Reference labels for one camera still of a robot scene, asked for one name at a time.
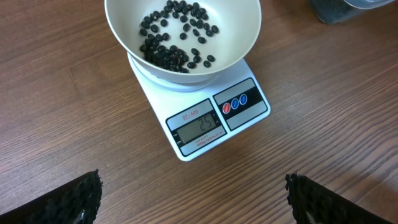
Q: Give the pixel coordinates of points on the white digital kitchen scale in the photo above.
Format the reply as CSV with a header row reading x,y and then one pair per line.
x,y
196,117

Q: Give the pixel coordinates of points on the black beans in bowl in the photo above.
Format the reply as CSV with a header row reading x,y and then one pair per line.
x,y
169,36

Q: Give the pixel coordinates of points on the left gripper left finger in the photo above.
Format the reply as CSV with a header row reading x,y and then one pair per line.
x,y
77,201

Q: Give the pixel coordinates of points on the white round bowl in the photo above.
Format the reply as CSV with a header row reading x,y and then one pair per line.
x,y
239,23

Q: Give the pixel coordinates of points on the clear plastic container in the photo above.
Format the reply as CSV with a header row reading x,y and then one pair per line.
x,y
335,11

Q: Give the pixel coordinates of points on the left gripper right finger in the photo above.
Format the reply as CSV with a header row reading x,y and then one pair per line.
x,y
314,203

